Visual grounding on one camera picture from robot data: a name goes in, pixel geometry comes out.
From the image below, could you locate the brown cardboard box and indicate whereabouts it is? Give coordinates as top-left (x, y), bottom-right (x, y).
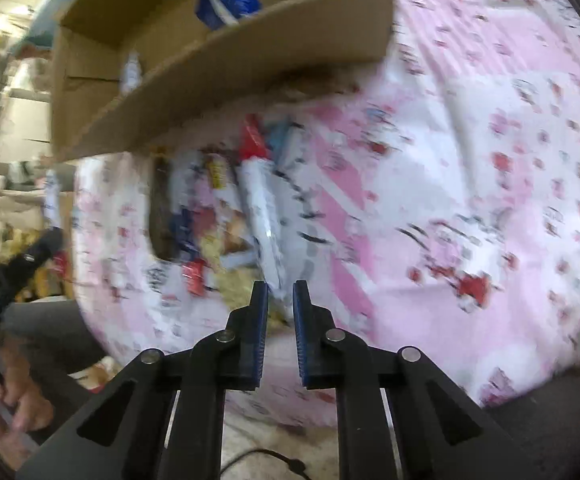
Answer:
top-left (51, 0), bottom-right (395, 160)

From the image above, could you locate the white blue snack packet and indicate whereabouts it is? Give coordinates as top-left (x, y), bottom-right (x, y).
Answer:
top-left (239, 156), bottom-right (287, 300)

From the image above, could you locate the dark seaweed snack packet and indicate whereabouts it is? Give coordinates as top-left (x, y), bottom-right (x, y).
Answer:
top-left (149, 156), bottom-right (178, 261)

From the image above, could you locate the person left hand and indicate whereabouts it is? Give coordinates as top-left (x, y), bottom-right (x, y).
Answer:
top-left (0, 333), bottom-right (54, 469)

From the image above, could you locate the black cable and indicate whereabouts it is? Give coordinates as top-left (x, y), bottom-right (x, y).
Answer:
top-left (219, 447), bottom-right (314, 480)

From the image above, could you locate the pink Hello Kitty bedsheet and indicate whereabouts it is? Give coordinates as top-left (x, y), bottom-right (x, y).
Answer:
top-left (73, 0), bottom-right (580, 426)

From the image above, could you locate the white red stick packet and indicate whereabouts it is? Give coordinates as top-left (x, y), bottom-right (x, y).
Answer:
top-left (120, 50), bottom-right (142, 96)

